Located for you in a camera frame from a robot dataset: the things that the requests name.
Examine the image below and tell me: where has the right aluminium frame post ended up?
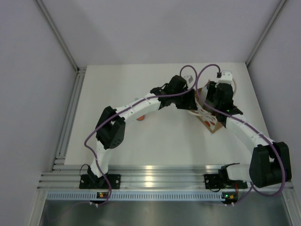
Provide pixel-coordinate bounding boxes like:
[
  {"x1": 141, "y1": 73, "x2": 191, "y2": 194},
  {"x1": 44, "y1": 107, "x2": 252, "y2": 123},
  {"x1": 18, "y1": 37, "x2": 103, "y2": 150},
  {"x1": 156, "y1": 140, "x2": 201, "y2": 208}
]
[{"x1": 245, "y1": 0, "x2": 289, "y2": 68}]

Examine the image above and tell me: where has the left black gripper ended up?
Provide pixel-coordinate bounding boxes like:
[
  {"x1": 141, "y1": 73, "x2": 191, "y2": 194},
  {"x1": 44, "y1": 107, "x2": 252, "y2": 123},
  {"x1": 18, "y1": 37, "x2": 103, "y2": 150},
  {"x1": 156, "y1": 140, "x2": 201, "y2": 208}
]
[{"x1": 172, "y1": 88, "x2": 198, "y2": 111}]

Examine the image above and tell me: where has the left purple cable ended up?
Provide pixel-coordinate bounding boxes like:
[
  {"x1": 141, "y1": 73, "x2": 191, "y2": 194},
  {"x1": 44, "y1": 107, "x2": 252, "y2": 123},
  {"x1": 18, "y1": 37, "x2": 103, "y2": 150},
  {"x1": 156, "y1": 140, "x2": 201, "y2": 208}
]
[{"x1": 84, "y1": 65, "x2": 198, "y2": 207}]

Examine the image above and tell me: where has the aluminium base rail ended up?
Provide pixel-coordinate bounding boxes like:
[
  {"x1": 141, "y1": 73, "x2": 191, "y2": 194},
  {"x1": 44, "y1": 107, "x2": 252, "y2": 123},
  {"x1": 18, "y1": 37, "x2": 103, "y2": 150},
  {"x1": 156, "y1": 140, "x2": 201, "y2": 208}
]
[{"x1": 38, "y1": 164, "x2": 220, "y2": 191}]

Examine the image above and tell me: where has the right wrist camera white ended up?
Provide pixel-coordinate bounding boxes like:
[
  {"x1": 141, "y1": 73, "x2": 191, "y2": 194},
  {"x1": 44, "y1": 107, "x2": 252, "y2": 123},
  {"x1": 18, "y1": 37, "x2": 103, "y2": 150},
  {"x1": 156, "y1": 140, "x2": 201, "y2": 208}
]
[{"x1": 217, "y1": 71, "x2": 233, "y2": 85}]

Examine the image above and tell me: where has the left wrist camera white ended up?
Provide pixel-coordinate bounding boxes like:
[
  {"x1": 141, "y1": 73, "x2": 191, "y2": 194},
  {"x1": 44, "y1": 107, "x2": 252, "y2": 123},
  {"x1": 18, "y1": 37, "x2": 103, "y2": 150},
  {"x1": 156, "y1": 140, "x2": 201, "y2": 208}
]
[{"x1": 183, "y1": 75, "x2": 194, "y2": 84}]

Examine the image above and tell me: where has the slotted grey cable duct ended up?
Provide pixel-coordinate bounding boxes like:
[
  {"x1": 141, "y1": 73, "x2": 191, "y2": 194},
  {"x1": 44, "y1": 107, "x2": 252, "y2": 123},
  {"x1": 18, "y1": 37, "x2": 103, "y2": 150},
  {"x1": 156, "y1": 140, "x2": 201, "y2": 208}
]
[{"x1": 47, "y1": 191, "x2": 236, "y2": 202}]

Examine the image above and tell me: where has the watermelon print canvas bag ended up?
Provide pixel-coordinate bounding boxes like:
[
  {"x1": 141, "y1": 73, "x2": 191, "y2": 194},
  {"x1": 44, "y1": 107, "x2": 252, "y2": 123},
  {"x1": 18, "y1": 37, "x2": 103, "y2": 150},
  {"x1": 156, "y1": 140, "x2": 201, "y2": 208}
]
[{"x1": 188, "y1": 79, "x2": 237, "y2": 134}]

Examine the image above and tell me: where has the blue orange spray bottle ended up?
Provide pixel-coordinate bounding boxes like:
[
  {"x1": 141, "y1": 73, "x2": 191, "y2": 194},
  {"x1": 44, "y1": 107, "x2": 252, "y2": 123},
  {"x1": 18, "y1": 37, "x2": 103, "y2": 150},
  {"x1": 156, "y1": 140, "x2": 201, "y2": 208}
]
[{"x1": 137, "y1": 115, "x2": 145, "y2": 121}]

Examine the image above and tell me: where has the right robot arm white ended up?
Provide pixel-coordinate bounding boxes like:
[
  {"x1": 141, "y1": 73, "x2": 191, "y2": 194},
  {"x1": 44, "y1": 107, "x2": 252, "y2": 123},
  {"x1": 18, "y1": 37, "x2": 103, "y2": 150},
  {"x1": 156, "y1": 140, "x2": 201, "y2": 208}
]
[{"x1": 206, "y1": 81, "x2": 292, "y2": 188}]

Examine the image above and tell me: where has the left aluminium frame post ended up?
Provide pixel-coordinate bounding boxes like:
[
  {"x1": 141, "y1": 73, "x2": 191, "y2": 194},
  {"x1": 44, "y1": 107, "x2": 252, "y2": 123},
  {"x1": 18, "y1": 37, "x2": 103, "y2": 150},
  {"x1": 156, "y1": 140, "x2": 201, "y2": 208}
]
[{"x1": 35, "y1": 0, "x2": 79, "y2": 73}]

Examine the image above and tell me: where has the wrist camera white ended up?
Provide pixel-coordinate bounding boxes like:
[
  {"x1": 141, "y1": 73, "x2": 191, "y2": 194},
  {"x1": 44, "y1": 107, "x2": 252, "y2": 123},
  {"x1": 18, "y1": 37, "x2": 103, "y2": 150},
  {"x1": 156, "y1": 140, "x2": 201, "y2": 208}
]
[
  {"x1": 217, "y1": 71, "x2": 233, "y2": 85},
  {"x1": 183, "y1": 75, "x2": 194, "y2": 84}
]

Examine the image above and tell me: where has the aluminium frame post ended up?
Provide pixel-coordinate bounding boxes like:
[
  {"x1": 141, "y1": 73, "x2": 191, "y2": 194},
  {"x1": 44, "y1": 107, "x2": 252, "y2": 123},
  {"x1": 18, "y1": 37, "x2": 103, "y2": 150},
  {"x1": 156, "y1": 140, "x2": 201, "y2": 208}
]
[
  {"x1": 35, "y1": 0, "x2": 79, "y2": 73},
  {"x1": 245, "y1": 0, "x2": 289, "y2": 68}
]

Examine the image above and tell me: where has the white bottle dark cap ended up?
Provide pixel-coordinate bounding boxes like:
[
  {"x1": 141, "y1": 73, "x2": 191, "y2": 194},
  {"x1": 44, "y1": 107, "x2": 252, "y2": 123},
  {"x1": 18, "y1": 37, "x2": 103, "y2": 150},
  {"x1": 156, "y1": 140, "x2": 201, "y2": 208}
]
[{"x1": 200, "y1": 86, "x2": 208, "y2": 100}]

